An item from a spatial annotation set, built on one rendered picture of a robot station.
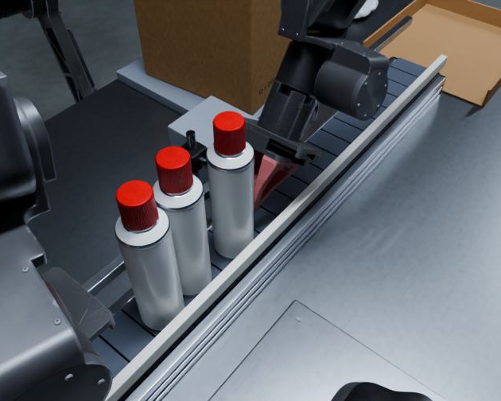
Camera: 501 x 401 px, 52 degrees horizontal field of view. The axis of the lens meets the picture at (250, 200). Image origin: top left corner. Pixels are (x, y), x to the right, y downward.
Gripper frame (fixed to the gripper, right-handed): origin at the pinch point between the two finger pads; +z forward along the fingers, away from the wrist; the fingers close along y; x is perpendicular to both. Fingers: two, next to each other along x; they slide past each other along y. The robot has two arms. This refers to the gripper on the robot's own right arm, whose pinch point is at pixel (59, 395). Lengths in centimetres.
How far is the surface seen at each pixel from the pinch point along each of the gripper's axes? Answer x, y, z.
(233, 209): 4.2, 25.7, 3.6
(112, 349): 6.9, 7.9, 13.5
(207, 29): 32, 51, 2
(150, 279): 4.0, 13.0, 2.7
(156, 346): 1.8, 10.3, 9.9
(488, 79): -4, 92, 18
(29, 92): 181, 85, 102
